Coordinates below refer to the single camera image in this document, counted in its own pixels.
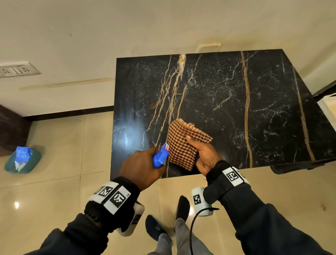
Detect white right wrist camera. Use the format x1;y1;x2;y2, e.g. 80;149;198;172
191;187;214;217

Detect dark skirting board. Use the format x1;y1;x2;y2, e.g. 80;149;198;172
25;105;115;122

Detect person's left hand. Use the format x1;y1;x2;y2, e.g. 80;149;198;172
119;146;166;192

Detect person's right leg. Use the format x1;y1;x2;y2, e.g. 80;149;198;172
174;195;213;255

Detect dark wooden cabinet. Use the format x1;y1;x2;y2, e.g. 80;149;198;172
0;104;32;157

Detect person's right hand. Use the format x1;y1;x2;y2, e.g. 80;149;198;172
185;135;223;177

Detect white wall socket plate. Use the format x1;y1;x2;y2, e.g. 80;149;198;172
197;43;222;53

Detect brown checkered cloth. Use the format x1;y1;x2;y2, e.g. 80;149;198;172
167;118;213;172

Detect black marble table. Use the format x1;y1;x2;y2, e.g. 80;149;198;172
110;49;336;180

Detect person's left forearm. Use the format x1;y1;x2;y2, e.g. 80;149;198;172
23;176;141;255

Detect blue crumpled bag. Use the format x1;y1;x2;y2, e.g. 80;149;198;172
14;146;33;171

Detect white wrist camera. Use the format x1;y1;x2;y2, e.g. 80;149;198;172
191;187;214;217
117;201;145;237

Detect black cable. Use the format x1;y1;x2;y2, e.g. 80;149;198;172
189;207;220;255

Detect white left wrist marker band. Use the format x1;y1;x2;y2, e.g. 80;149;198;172
88;181;131;215

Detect white wrist marker band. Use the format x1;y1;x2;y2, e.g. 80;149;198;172
222;166;250;187
88;181;131;215

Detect blue spray bottle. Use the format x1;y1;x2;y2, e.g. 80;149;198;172
153;143;170;168

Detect white right wrist marker band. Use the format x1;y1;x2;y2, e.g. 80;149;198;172
222;166;250;187

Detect green bin with blue bag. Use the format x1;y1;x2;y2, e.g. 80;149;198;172
5;147;42;174

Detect white wall switch board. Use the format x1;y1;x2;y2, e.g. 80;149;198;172
0;61;42;78

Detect person's leg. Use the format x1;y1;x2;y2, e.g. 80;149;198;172
145;215;173;255
174;195;213;255

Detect person's left leg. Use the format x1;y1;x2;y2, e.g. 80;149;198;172
145;215;173;255

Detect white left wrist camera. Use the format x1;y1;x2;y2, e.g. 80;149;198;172
117;201;145;237

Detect white perforated plastic basket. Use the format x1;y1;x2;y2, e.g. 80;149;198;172
317;93;336;132

